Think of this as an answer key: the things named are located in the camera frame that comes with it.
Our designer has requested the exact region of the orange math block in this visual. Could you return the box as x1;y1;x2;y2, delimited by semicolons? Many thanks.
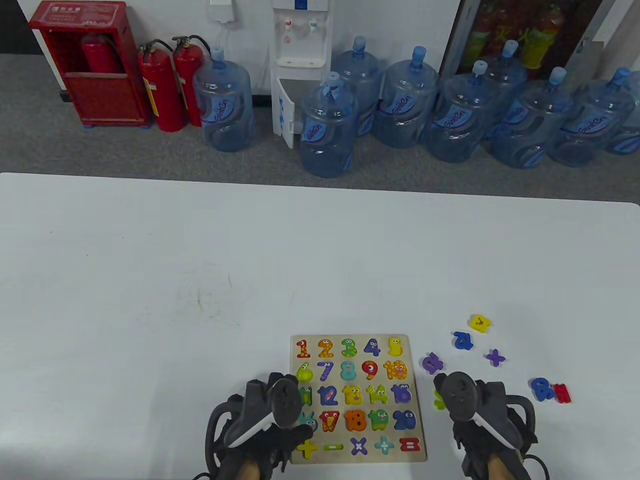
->
343;409;369;434

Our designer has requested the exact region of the glass door fire hose cabinet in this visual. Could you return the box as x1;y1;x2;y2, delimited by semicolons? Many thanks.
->
440;0;621;96

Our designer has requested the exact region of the black glove cable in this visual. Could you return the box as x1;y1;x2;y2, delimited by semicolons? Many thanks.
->
192;400;237;480
509;394;549;480

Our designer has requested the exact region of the red fire extinguisher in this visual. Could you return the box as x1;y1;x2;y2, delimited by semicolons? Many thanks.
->
81;34;121;76
137;39;187;133
171;34;211;128

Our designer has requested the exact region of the person's left hand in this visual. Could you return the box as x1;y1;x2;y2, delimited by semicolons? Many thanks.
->
220;372;319;480

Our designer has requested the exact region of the wooden math block puzzle board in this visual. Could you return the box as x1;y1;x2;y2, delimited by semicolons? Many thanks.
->
290;334;428;465

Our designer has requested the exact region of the white water dispenser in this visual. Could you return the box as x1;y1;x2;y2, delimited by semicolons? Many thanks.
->
270;0;335;150

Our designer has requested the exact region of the large blue math block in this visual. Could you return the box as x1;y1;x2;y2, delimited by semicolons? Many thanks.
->
529;377;556;403

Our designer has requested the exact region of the person's right forearm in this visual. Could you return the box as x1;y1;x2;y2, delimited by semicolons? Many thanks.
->
486;456;521;480

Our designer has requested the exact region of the white wall socket box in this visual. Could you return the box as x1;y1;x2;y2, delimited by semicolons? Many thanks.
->
208;0;236;23

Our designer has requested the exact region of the red fire extinguisher cabinet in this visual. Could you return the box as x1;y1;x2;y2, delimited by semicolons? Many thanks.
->
28;0;151;128

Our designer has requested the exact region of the person's right hand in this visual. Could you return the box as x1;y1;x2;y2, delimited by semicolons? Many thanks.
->
432;372;538;480

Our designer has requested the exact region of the row of blue water jugs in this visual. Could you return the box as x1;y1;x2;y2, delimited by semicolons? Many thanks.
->
192;36;640;179

